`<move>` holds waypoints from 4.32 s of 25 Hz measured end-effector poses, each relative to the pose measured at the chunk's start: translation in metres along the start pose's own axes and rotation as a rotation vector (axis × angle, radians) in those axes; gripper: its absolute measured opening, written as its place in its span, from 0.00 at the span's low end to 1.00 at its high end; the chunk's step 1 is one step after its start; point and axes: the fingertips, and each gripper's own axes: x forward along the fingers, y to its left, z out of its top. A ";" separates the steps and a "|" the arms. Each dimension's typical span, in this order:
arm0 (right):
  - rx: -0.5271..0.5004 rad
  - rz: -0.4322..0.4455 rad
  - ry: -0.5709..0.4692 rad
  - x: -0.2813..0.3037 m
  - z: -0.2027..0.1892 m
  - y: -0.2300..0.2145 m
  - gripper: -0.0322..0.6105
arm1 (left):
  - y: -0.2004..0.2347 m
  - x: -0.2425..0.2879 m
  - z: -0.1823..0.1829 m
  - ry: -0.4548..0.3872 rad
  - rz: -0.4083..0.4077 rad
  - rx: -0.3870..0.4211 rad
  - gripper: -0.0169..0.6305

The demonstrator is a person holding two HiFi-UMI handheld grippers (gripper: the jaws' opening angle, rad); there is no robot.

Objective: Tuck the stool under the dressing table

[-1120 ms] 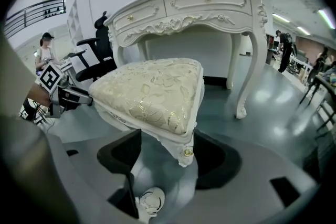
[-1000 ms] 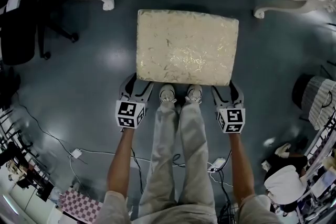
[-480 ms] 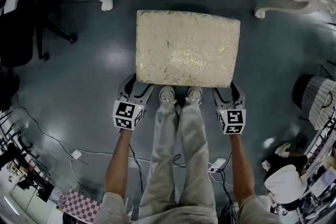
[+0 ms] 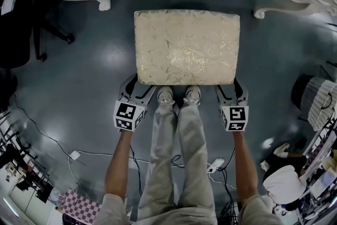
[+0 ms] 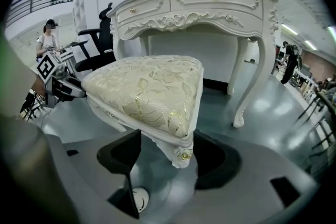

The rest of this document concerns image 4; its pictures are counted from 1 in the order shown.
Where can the person's beige trousers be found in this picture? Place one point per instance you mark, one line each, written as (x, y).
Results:
(189, 152)

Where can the person's left forearm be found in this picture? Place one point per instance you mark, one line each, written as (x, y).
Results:
(118, 166)

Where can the purple checkered cloth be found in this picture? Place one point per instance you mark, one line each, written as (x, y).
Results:
(79, 205)

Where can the person's beige shirt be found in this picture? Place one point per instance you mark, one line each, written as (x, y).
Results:
(113, 210)

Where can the person's left shoe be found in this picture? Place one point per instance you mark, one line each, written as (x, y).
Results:
(166, 95)

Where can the white power strip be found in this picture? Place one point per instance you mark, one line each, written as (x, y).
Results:
(215, 164)

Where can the cream upholstered stool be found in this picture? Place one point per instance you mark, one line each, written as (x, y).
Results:
(184, 44)

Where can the black office chair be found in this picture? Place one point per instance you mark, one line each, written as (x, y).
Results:
(15, 42)

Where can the person's right forearm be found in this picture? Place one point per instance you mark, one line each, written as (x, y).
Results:
(245, 166)

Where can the grey woven laundry basket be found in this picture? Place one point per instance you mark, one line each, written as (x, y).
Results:
(321, 102)

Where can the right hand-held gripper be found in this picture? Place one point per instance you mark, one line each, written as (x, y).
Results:
(235, 118)

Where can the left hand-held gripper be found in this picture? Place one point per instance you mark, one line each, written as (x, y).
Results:
(127, 116)

